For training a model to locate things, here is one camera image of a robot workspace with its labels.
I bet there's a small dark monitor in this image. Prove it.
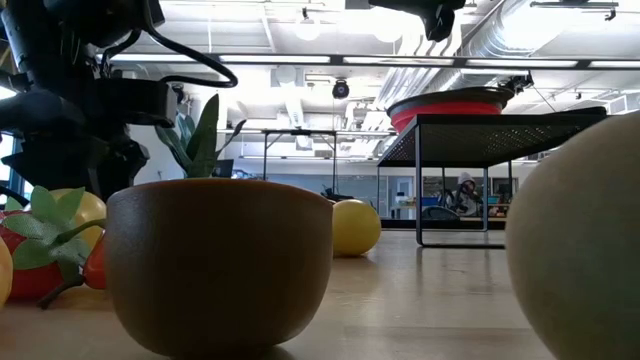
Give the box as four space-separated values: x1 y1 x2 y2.
211 158 236 180

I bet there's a black office chair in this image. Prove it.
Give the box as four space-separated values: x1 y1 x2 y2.
422 205 461 221

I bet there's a black perforated metal shelf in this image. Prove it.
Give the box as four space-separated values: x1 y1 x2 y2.
376 105 609 250

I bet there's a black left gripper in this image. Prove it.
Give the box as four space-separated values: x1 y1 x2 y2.
0 77 180 201

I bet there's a red grey collapsible colander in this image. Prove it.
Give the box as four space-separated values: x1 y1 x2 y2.
385 85 516 135

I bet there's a red toy strawberry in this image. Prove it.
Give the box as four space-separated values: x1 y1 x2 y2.
0 185 92 302

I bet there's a person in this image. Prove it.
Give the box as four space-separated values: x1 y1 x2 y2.
444 172 486 218

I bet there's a brown whole toy kiwi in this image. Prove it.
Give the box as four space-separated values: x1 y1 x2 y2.
504 110 640 360

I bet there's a potted aloe plant white pot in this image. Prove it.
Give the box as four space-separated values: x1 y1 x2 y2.
152 92 248 181

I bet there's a yellow toy lemon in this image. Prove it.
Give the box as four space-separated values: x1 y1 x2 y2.
330 198 383 259

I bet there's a green toy kiwi half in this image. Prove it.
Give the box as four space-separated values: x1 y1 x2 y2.
104 178 335 360

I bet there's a small orange toy fruit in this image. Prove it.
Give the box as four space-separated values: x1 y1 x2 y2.
49 188 109 291
0 234 15 311

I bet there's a long linear ceiling light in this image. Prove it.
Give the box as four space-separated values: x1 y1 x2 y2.
107 49 640 71

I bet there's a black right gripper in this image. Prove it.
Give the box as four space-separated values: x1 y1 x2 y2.
368 0 467 44

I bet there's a black tabletop device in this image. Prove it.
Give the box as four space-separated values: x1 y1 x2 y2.
319 185 356 204

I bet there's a black ceiling mounted device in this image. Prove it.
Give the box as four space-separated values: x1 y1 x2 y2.
499 72 535 96

